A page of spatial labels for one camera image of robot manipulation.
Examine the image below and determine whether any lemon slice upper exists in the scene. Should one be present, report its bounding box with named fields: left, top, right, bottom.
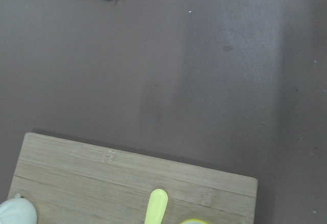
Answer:
left=180, top=218, right=208, bottom=224

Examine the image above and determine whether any wooden cutting board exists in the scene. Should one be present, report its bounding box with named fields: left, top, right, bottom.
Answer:
left=8, top=132, right=258, bottom=223

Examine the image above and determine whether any white steamed bun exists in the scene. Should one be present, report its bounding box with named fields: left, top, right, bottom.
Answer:
left=1, top=193, right=37, bottom=224

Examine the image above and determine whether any yellow plastic knife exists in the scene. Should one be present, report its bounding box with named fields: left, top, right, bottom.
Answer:
left=144, top=189, right=168, bottom=224

